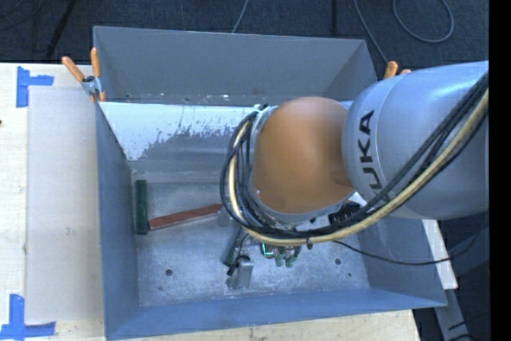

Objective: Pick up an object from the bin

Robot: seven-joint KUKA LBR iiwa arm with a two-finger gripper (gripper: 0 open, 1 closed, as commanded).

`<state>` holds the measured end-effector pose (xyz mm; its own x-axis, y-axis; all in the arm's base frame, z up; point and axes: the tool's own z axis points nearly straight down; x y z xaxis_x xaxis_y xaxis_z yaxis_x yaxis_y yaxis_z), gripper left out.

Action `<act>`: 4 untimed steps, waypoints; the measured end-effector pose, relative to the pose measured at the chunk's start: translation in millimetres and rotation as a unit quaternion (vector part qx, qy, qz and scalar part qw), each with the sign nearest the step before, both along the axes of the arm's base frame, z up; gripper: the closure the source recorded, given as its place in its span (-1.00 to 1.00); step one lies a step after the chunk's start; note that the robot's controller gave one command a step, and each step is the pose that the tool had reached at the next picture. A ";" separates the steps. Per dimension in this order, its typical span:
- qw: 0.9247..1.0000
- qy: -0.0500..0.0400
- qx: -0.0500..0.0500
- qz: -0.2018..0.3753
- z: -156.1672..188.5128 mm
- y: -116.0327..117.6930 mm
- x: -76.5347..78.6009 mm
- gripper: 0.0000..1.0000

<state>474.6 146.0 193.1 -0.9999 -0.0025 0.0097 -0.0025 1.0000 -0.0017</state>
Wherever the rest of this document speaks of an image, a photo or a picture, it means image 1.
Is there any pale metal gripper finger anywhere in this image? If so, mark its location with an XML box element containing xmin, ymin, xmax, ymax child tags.
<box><xmin>225</xmin><ymin>255</ymin><xmax>256</xmax><ymax>291</ymax></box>

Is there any grey metal bin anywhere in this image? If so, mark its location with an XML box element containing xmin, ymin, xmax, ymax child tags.
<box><xmin>92</xmin><ymin>26</ymin><xmax>449</xmax><ymax>341</ymax></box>

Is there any red-brown flat block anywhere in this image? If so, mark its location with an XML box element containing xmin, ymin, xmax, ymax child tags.
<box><xmin>147</xmin><ymin>203</ymin><xmax>225</xmax><ymax>231</ymax></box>

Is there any dark green flat block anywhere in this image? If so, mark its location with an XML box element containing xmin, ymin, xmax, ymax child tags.
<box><xmin>134</xmin><ymin>179</ymin><xmax>150</xmax><ymax>236</ymax></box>

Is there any black cylinder on white bracket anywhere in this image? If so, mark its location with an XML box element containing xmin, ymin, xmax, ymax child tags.
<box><xmin>327</xmin><ymin>191</ymin><xmax>368</xmax><ymax>225</ymax></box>

